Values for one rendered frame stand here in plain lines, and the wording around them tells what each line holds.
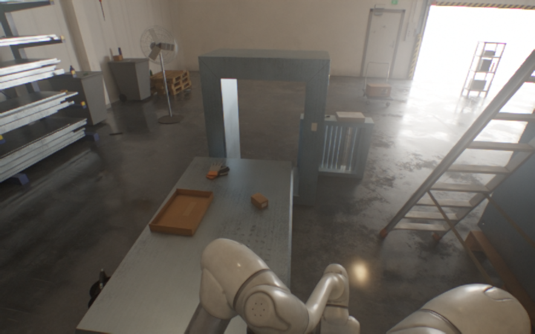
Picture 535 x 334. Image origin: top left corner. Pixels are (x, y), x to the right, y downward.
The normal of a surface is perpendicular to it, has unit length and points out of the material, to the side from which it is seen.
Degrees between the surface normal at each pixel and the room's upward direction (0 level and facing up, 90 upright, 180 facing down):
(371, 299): 0
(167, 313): 0
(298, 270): 0
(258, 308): 37
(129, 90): 95
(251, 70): 90
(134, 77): 95
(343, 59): 90
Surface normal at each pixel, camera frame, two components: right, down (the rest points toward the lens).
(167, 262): 0.00, -0.87
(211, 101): -0.15, 0.49
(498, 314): 0.17, -0.70
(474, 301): -0.07, -0.96
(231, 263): -0.26, -0.70
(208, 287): -0.67, -0.19
